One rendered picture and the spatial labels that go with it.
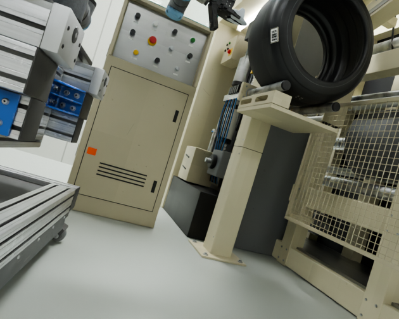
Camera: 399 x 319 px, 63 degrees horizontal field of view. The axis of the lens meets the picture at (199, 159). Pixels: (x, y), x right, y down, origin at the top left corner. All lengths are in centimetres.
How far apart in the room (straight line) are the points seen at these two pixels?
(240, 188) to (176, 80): 77
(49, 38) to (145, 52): 138
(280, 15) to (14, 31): 111
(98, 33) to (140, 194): 261
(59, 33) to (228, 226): 139
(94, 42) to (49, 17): 346
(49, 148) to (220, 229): 272
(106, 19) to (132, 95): 238
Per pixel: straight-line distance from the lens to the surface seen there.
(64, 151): 405
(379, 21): 211
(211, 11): 152
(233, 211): 181
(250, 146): 180
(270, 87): 155
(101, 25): 421
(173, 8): 145
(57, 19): 70
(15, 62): 70
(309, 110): 175
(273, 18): 155
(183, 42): 210
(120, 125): 192
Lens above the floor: 47
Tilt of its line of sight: 1 degrees up
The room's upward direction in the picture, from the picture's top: 17 degrees clockwise
